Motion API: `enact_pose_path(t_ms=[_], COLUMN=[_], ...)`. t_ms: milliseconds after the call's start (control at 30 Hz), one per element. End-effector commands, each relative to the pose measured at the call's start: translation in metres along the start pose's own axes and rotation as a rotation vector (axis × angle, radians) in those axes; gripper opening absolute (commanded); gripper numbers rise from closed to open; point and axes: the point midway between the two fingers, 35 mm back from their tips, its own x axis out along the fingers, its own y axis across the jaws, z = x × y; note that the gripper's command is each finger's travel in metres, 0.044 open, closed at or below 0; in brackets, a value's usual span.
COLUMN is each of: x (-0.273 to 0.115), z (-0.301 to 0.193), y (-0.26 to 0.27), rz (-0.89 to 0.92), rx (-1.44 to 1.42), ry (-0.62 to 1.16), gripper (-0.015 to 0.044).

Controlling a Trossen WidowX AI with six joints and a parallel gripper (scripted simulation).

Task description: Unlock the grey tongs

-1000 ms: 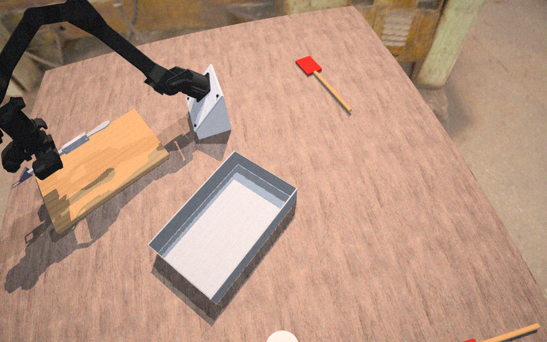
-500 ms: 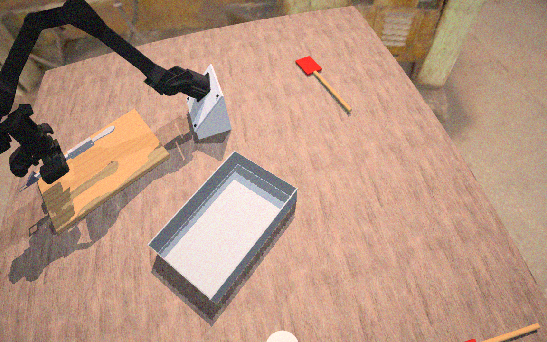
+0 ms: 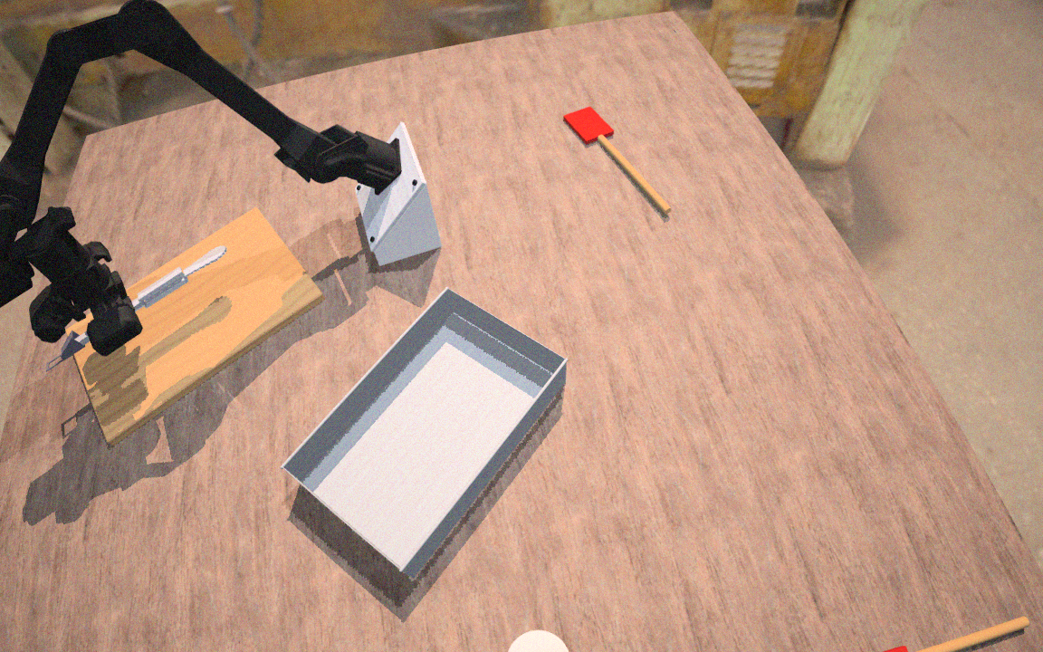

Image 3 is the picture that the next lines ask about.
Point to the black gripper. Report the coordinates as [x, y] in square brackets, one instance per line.
[93, 286]

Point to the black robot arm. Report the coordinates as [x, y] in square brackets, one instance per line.
[149, 28]

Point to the orange flat board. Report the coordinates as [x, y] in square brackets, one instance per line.
[226, 309]

